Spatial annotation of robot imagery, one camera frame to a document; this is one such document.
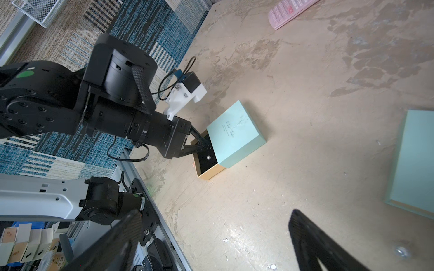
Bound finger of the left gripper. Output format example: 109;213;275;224
188;126;212;149
176;144;209;158

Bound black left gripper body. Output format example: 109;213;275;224
135;112;192;159

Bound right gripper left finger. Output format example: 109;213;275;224
62;210;142;271

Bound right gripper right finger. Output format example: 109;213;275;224
288;209;368;271

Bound mint jewelry box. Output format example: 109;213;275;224
193;101;266;180
385;110;434;219

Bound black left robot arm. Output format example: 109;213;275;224
1;34;212;225

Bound pink calculator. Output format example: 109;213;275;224
268;0;319;30

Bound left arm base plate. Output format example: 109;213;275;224
131;178;159;247

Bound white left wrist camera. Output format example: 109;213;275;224
163;70;207;121

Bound white mesh wall basket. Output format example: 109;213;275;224
11;0;66;28

